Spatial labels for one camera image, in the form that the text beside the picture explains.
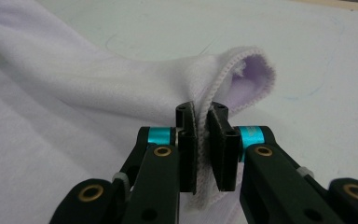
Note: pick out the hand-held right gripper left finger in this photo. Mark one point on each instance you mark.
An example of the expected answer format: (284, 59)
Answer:
(186, 155)

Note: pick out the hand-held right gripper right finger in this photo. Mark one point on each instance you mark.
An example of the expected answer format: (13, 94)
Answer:
(227, 161)

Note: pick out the lilac blanket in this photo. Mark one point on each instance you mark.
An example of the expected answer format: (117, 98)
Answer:
(74, 93)

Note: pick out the white foam mat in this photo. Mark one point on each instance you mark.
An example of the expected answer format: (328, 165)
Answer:
(323, 62)

